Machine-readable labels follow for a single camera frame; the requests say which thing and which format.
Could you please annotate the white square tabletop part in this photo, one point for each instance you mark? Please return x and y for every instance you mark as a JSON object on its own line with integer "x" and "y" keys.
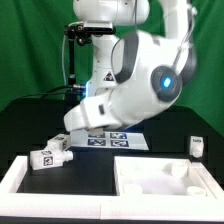
{"x": 138, "y": 176}

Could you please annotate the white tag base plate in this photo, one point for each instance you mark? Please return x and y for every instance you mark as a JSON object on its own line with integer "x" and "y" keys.
{"x": 111, "y": 140}

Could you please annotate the black camera on stand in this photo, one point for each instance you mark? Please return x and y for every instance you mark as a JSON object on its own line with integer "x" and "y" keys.
{"x": 102, "y": 36}

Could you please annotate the white U-shaped obstacle fence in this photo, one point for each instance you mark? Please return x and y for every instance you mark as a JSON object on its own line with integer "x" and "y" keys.
{"x": 128, "y": 207}

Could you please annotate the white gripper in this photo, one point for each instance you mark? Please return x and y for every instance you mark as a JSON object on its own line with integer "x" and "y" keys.
{"x": 92, "y": 113}

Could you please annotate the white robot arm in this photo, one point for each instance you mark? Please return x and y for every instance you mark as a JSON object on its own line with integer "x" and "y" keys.
{"x": 136, "y": 75}

